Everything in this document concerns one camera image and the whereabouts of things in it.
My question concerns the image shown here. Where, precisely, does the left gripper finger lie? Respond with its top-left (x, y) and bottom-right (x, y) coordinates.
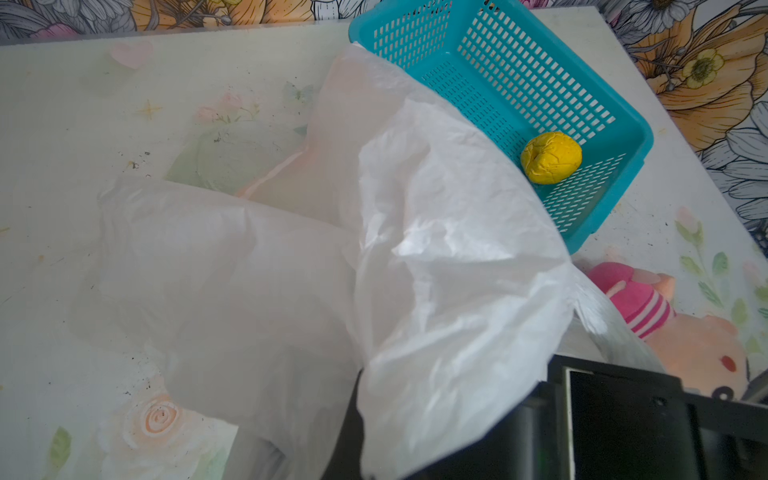
top-left (321, 371), bottom-right (365, 480)

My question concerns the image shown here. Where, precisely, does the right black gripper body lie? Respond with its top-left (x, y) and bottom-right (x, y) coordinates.
top-left (415, 356), bottom-right (767, 479)

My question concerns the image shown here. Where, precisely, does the white plastic bag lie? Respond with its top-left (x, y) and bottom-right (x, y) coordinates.
top-left (95, 44), bottom-right (662, 479)

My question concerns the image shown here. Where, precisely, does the yellow toy lemon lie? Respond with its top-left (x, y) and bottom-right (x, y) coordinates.
top-left (520, 132), bottom-right (583, 185)

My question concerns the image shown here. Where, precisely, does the pink plush doll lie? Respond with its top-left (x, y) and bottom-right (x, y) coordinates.
top-left (587, 262), bottom-right (750, 400)

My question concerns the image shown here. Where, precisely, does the teal plastic basket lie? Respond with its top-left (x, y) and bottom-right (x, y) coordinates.
top-left (349, 1), bottom-right (653, 252)

